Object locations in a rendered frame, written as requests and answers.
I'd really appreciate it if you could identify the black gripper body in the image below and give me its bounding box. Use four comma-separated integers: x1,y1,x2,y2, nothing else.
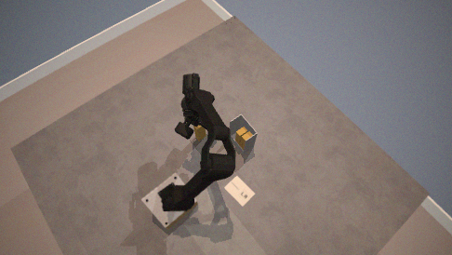
175,113,199,140

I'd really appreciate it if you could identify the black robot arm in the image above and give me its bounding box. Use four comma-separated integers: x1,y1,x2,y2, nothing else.
158,73,235,211

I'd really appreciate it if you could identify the grey open bin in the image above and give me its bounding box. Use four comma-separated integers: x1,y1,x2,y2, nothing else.
230,114,258,154

